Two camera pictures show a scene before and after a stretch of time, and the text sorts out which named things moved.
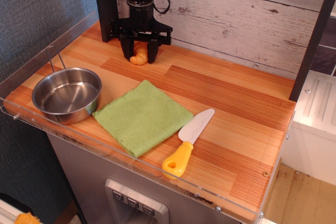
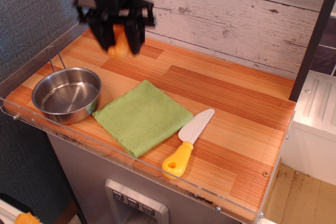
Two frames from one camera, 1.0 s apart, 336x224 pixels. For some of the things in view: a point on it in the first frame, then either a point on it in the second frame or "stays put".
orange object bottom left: [27, 218] stays put
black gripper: [141, 22] -> [113, 0]
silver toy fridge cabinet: [108, 191] stays put
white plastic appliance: [310, 147] stays put
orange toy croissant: [140, 55] -> [121, 49]
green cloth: [143, 118] stays put
